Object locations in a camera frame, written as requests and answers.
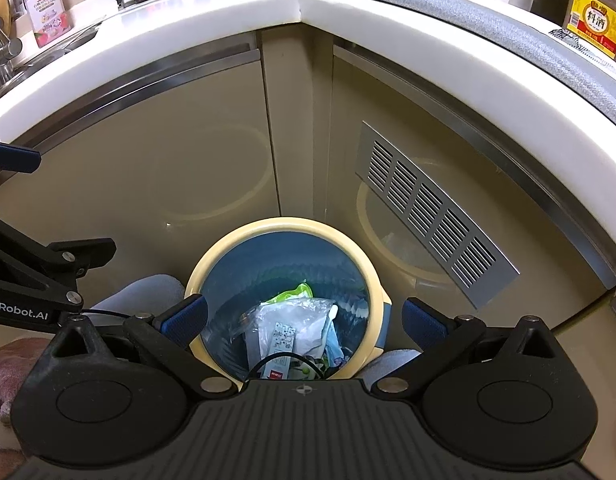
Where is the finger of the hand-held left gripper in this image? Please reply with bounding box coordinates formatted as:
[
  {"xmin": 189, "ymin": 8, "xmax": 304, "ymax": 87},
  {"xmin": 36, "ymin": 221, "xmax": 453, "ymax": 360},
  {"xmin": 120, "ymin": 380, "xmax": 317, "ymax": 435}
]
[
  {"xmin": 0, "ymin": 135, "xmax": 41, "ymax": 176},
  {"xmin": 48, "ymin": 237, "xmax": 117, "ymax": 279}
]

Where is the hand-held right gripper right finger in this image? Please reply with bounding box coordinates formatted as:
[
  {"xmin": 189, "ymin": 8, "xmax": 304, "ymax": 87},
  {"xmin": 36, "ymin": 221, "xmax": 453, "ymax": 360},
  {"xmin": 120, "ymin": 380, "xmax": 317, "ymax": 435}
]
[{"xmin": 370, "ymin": 297, "xmax": 564, "ymax": 398}]

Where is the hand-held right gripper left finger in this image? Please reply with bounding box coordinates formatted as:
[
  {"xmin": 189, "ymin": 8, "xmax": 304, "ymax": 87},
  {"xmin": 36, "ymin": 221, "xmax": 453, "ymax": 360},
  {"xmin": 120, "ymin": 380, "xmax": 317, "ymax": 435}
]
[{"xmin": 38, "ymin": 294, "xmax": 241, "ymax": 398}]

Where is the pale blue wrapper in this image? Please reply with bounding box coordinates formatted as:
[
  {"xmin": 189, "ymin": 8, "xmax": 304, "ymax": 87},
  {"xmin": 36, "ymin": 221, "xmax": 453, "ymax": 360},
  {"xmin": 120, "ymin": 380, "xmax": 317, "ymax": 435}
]
[{"xmin": 325, "ymin": 305, "xmax": 346, "ymax": 367}]

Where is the white patterned card box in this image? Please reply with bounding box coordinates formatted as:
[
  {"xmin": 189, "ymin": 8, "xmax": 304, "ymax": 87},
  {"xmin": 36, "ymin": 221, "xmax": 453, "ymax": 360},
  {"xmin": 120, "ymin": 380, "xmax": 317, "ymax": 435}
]
[{"xmin": 258, "ymin": 322, "xmax": 296, "ymax": 381}]

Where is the small green wrapper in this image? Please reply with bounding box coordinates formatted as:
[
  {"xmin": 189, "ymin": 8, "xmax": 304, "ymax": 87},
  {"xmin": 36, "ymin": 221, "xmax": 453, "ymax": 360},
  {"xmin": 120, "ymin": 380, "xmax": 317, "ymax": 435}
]
[{"xmin": 294, "ymin": 352, "xmax": 350, "ymax": 379}]

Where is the green plastic packet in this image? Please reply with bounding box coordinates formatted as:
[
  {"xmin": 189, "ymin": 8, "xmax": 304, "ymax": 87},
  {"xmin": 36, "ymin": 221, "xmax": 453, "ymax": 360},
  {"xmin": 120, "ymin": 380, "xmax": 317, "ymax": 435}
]
[{"xmin": 265, "ymin": 281, "xmax": 314, "ymax": 306}]

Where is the clear plastic wrapper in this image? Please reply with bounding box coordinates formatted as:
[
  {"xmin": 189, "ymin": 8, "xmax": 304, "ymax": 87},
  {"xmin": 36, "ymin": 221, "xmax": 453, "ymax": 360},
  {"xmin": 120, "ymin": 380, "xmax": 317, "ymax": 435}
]
[{"xmin": 233, "ymin": 297, "xmax": 339, "ymax": 362}]

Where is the cream round trash bin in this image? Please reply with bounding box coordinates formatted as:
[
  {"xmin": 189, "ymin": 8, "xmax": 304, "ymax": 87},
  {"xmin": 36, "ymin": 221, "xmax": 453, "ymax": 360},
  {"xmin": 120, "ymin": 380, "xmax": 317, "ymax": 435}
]
[{"xmin": 184, "ymin": 216, "xmax": 393, "ymax": 382}]

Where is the pale grey cloth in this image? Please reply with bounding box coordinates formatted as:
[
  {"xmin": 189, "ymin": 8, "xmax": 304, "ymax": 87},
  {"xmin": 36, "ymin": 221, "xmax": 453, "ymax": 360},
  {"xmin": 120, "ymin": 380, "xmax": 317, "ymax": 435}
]
[
  {"xmin": 88, "ymin": 274, "xmax": 186, "ymax": 317},
  {"xmin": 363, "ymin": 347, "xmax": 421, "ymax": 391}
]

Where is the pink fluffy clothing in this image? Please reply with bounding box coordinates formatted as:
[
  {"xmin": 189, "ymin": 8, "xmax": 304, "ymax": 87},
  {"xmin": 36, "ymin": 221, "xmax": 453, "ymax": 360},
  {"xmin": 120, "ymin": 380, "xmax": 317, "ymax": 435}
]
[{"xmin": 0, "ymin": 337, "xmax": 56, "ymax": 441}]

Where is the chrome faucet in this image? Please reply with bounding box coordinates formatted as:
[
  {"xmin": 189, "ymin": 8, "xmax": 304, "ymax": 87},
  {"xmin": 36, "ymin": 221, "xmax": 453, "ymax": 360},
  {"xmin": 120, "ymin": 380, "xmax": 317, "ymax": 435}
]
[{"xmin": 0, "ymin": 15, "xmax": 24, "ymax": 86}]

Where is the silver vent grille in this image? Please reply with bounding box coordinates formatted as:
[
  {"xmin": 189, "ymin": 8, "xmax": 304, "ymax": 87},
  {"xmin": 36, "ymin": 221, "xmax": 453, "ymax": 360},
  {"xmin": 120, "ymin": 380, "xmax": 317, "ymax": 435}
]
[{"xmin": 354, "ymin": 121, "xmax": 520, "ymax": 310}]

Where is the steel sink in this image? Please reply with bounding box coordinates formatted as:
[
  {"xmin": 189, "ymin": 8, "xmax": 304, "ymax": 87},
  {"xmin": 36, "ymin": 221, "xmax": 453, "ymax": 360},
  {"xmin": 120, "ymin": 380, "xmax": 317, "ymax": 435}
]
[{"xmin": 0, "ymin": 25, "xmax": 99, "ymax": 101}]

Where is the blue bin bag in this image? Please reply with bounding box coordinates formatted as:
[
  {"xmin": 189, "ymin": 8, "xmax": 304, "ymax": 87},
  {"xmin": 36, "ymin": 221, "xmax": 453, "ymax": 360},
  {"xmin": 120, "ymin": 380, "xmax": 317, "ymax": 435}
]
[{"xmin": 200, "ymin": 232, "xmax": 384, "ymax": 378}]

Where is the pink dish soap bottle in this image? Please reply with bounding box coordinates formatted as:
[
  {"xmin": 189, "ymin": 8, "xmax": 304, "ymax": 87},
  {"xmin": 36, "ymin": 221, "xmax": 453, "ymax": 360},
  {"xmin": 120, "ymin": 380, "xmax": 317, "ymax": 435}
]
[{"xmin": 18, "ymin": 0, "xmax": 75, "ymax": 50}]

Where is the beige cabinet door with grille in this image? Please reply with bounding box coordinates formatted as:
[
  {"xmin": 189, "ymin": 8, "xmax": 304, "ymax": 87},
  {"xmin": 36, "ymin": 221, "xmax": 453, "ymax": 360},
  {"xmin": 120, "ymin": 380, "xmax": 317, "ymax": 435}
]
[{"xmin": 328, "ymin": 45, "xmax": 614, "ymax": 361}]

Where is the grey fabric mat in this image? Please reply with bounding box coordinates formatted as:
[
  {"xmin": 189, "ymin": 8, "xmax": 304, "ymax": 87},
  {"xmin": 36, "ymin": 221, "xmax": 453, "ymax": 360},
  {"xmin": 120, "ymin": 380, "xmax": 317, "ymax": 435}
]
[{"xmin": 273, "ymin": 0, "xmax": 616, "ymax": 136}]

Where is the white printed paper sheet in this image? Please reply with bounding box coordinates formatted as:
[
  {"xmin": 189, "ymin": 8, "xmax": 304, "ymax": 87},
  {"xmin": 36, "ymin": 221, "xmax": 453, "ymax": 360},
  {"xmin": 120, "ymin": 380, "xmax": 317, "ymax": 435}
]
[{"xmin": 547, "ymin": 25, "xmax": 616, "ymax": 63}]

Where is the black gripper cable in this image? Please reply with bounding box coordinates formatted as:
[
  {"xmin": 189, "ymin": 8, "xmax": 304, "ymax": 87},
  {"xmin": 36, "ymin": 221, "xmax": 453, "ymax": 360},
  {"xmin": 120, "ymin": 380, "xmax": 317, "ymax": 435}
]
[{"xmin": 80, "ymin": 311, "xmax": 334, "ymax": 382}]

